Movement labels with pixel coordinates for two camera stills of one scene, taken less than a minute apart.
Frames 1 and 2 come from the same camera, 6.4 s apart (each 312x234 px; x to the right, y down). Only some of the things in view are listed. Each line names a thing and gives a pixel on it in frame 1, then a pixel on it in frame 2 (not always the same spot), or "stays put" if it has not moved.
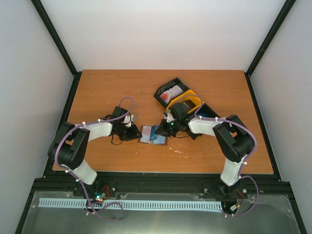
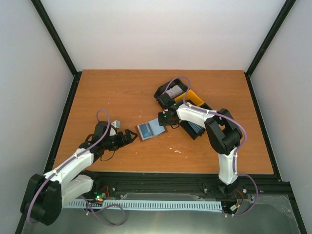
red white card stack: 167,95 stays put
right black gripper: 162,130 to 162,123
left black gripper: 133,135 to 122,141
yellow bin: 189,95 stays put
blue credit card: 153,136 to 146,129
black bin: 167,87 stays put
